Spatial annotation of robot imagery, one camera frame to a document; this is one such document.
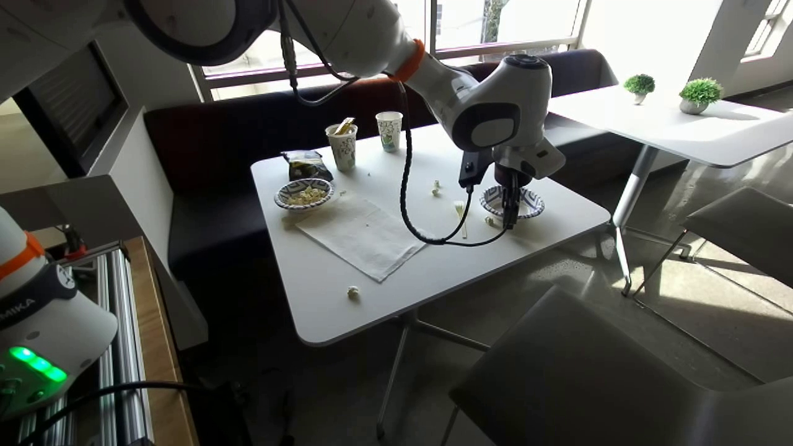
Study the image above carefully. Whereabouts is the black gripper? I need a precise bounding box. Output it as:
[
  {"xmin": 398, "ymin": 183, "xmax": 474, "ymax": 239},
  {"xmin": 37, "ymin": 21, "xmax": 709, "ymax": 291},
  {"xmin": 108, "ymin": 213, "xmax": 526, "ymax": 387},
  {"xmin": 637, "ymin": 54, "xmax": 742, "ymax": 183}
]
[{"xmin": 495, "ymin": 166, "xmax": 529, "ymax": 229}]

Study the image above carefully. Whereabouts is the blue white paper plate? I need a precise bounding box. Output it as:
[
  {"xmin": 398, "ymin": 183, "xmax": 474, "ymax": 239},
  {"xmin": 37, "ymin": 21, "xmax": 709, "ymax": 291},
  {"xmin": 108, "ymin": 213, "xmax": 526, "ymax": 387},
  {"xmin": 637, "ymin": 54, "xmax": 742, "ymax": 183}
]
[{"xmin": 480, "ymin": 187, "xmax": 544, "ymax": 219}]

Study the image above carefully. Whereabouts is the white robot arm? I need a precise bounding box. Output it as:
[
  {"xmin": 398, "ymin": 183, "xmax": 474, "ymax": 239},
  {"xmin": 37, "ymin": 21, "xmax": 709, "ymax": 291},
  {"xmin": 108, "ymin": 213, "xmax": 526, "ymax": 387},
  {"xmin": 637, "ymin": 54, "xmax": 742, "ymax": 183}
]
[{"xmin": 0, "ymin": 0, "xmax": 565, "ymax": 204}]

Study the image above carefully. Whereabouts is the white robot base green light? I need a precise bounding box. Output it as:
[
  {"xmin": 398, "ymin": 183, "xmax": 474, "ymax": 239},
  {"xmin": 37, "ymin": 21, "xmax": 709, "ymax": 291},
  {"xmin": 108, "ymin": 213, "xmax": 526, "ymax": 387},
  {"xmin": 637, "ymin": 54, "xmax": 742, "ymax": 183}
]
[{"xmin": 0, "ymin": 209, "xmax": 117, "ymax": 418}]

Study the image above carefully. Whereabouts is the paper plate with food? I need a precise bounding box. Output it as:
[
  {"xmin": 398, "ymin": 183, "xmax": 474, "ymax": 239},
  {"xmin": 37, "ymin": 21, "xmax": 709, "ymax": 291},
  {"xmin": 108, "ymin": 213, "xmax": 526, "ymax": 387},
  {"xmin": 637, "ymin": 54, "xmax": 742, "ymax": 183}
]
[{"xmin": 274, "ymin": 179, "xmax": 335, "ymax": 211}]

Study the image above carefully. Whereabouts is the white plastic spoon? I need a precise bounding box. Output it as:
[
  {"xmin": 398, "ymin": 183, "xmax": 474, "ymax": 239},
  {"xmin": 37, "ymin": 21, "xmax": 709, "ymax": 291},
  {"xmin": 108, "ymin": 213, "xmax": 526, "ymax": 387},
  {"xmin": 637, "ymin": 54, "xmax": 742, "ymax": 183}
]
[{"xmin": 454, "ymin": 202, "xmax": 469, "ymax": 240}]

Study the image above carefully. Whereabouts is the small popcorn piece centre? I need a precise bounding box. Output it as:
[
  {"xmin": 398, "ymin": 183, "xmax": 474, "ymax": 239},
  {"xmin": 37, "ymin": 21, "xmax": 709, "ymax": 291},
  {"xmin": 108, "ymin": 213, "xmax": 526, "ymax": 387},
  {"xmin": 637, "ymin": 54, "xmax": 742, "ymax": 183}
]
[{"xmin": 431, "ymin": 180, "xmax": 443, "ymax": 199}]

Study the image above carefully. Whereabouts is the white paper napkin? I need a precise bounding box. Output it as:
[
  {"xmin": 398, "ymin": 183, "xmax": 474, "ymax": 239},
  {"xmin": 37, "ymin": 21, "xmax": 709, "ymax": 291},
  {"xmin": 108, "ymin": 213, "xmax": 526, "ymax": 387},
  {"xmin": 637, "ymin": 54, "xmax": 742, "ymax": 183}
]
[{"xmin": 296, "ymin": 194, "xmax": 423, "ymax": 282}]

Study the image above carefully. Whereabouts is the white paper cup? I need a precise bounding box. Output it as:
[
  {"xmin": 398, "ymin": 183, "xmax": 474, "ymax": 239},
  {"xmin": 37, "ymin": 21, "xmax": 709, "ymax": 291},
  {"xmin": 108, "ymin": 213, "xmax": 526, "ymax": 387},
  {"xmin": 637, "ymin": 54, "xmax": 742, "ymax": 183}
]
[{"xmin": 373, "ymin": 111, "xmax": 404, "ymax": 153}]

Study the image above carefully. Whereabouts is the white square table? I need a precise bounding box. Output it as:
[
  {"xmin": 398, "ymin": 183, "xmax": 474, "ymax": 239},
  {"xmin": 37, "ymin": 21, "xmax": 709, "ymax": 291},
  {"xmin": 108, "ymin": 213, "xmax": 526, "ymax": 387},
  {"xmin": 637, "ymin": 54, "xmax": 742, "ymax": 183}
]
[{"xmin": 249, "ymin": 137, "xmax": 610, "ymax": 346}]

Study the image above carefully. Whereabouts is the small green potted plant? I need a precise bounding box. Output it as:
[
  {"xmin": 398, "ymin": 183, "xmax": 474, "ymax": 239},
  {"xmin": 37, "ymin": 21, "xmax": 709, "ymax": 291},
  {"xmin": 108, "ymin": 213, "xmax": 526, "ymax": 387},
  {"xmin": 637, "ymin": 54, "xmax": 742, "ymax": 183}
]
[{"xmin": 624, "ymin": 75, "xmax": 653, "ymax": 105}]

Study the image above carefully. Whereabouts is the grey chair foreground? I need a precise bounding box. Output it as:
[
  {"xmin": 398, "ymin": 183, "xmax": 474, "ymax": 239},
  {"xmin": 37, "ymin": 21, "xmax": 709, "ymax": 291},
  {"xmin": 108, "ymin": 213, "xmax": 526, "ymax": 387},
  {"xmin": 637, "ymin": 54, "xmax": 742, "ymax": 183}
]
[{"xmin": 451, "ymin": 291, "xmax": 793, "ymax": 446}]

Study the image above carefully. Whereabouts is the paper cup with utensil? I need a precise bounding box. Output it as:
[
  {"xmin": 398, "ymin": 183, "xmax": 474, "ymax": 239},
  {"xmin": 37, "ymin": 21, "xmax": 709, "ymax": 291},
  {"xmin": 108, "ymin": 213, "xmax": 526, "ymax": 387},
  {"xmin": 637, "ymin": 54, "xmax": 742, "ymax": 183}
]
[{"xmin": 325, "ymin": 116, "xmax": 357, "ymax": 173}]

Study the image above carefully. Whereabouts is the popcorn piece near table edge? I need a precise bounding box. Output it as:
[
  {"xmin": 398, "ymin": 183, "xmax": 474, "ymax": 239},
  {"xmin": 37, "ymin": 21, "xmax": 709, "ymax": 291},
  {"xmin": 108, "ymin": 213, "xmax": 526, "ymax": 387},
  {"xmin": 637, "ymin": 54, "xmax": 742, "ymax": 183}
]
[{"xmin": 346, "ymin": 286, "xmax": 361, "ymax": 302}]

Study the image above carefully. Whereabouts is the white side table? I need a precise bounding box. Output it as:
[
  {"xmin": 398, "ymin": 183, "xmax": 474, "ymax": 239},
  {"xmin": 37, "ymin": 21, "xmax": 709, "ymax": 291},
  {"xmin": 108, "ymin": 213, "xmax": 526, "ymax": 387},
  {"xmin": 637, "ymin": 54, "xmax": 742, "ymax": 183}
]
[{"xmin": 548, "ymin": 88, "xmax": 793, "ymax": 294}]

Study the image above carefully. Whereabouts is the larger green potted plant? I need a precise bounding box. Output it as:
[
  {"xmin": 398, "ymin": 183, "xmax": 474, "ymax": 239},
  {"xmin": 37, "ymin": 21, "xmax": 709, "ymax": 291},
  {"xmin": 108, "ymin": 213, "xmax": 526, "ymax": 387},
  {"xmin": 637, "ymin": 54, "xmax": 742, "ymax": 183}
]
[{"xmin": 679, "ymin": 78, "xmax": 723, "ymax": 116}]

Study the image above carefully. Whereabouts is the dark snack bag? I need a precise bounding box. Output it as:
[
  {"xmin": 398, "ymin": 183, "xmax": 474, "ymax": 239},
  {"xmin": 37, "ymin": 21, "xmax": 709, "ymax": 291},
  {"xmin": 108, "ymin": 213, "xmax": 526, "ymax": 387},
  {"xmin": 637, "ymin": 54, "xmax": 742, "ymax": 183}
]
[{"xmin": 282, "ymin": 148, "xmax": 331, "ymax": 180}]

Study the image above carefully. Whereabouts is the dark bench sofa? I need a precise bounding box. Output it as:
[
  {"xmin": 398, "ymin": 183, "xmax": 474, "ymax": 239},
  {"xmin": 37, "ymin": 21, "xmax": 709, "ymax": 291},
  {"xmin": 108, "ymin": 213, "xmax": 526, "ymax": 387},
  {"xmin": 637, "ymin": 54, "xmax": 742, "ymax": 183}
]
[{"xmin": 143, "ymin": 50, "xmax": 641, "ymax": 280}]

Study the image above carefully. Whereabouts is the wooden side counter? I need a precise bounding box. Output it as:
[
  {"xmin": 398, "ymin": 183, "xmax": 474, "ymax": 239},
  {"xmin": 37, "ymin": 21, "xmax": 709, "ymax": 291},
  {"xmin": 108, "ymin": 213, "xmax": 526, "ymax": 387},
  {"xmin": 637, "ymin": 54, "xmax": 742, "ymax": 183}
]
[{"xmin": 93, "ymin": 239, "xmax": 197, "ymax": 446}]

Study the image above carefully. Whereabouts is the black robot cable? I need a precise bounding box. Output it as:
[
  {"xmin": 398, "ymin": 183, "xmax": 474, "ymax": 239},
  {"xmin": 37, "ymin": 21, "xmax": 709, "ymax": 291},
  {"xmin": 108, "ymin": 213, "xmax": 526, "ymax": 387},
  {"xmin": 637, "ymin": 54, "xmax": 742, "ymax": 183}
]
[{"xmin": 277, "ymin": 0, "xmax": 514, "ymax": 250}]

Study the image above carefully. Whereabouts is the dark wall monitor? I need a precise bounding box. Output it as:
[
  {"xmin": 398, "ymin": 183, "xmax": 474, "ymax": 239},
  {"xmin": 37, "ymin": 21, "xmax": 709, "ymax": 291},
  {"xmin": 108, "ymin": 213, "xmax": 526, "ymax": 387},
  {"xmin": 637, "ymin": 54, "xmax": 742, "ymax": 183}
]
[{"xmin": 14, "ymin": 45, "xmax": 125, "ymax": 179}]

